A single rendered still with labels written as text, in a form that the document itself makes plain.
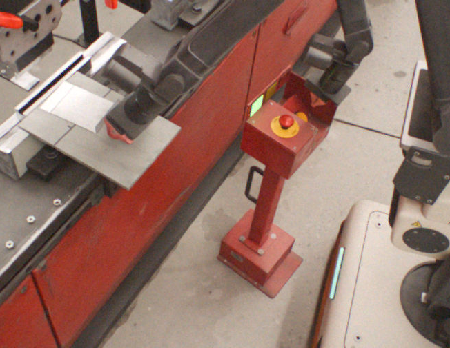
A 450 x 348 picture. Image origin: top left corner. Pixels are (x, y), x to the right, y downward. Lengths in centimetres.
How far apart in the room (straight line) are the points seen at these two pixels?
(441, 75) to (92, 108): 67
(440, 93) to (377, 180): 155
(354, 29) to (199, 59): 50
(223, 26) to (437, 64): 32
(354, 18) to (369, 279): 88
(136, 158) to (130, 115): 10
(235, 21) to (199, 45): 7
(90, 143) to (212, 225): 112
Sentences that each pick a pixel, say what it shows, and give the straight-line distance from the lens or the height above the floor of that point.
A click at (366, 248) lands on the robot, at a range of 201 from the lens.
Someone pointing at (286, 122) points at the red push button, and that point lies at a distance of 154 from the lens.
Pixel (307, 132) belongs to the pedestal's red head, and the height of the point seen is 78.
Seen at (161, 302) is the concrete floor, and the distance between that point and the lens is 214.
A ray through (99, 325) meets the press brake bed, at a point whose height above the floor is 5.
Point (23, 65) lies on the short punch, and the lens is 122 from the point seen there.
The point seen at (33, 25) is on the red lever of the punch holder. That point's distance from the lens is 107.
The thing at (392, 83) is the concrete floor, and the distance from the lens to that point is 291.
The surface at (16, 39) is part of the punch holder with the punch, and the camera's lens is 112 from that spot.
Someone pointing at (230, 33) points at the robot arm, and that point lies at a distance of 96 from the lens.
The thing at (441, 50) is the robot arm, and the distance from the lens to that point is 96.
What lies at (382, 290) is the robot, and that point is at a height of 28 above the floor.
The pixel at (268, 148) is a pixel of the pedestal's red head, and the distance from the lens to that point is 157.
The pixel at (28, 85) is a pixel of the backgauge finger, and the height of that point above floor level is 101.
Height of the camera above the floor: 196
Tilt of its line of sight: 55 degrees down
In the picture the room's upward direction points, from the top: 9 degrees clockwise
